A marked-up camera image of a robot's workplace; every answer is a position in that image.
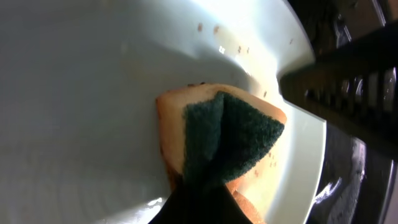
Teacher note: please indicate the yellow green scrub sponge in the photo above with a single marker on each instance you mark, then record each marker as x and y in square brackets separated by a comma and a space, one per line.
[211, 135]

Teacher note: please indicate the light blue plate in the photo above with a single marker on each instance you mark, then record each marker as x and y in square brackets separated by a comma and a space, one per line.
[79, 133]

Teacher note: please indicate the black round tray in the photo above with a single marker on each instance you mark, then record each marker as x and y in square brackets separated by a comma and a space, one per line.
[357, 181]

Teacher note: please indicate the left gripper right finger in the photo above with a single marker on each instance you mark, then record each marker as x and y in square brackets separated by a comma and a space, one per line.
[219, 207]

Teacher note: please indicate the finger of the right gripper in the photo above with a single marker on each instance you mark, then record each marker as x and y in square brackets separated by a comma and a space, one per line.
[346, 88]

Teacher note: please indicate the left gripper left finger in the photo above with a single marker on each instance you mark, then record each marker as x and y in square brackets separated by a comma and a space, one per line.
[179, 208]

